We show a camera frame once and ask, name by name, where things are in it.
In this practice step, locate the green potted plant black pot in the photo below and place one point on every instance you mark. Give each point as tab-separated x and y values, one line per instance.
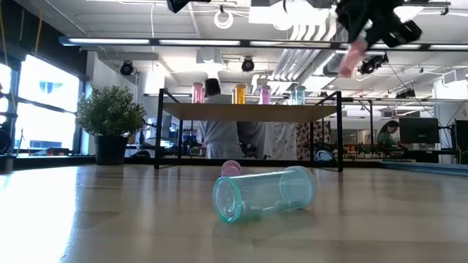
109	113

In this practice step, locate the blue white helmet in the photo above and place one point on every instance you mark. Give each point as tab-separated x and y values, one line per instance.
324	156

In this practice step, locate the person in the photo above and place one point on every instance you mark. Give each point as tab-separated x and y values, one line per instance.
219	139
387	137

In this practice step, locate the long linear ceiling light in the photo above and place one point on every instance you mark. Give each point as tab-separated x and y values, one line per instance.
109	41

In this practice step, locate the black computer monitor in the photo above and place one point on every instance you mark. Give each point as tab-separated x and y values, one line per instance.
418	130
461	140

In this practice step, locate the dark floral hanging cloth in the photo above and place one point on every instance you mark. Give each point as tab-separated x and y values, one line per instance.
303	140

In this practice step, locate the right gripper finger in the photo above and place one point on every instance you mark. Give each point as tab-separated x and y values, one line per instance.
349	27
376	40

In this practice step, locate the grey hanging cloth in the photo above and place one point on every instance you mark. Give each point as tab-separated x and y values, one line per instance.
257	140

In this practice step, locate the black aluminium rig frame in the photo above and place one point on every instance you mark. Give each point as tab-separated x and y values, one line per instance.
55	160

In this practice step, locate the pink pill bottle white cap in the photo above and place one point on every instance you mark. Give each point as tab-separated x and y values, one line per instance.
230	168
265	95

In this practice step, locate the large glass window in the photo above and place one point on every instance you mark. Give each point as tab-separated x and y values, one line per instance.
47	95

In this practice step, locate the wooden shelf black metal frame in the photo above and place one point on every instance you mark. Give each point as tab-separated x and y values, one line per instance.
248	112

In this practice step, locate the teal pill bottle white cap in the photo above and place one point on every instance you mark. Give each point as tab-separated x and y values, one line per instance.
300	96
256	193

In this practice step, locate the white patterned hanging cloth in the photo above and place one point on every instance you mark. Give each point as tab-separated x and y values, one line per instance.
284	140

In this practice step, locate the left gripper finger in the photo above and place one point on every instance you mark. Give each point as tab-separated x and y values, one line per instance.
177	4

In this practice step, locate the white ceiling pipes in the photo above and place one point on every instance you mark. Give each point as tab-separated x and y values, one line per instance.
289	65

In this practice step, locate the silver ventilation duct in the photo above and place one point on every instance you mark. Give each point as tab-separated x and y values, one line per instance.
329	67

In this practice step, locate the black overhead bracket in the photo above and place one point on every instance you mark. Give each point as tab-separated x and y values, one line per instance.
431	3

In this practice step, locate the black ceiling spot light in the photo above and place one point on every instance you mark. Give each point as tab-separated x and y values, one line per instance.
371	65
248	65
126	68

